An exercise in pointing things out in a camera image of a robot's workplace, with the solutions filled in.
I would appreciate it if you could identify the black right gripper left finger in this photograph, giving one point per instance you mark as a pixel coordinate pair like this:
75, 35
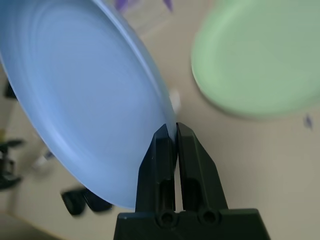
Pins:
155, 175

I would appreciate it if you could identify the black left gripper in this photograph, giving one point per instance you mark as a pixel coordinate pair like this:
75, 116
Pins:
6, 162

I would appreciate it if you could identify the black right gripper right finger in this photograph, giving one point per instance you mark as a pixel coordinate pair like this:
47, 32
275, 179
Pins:
197, 175

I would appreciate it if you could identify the purple tissue box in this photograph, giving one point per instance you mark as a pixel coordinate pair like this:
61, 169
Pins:
122, 4

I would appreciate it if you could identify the green plastic plate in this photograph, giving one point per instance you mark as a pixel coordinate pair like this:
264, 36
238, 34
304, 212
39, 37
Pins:
257, 62

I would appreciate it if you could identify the thin blue-capped white marker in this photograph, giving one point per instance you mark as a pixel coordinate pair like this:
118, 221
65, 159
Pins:
42, 160

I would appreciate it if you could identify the blue plastic plate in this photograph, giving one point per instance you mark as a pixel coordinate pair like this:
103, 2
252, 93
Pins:
82, 95

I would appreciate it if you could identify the black sunglasses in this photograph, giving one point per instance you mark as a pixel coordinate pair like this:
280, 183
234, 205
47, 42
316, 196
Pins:
75, 202

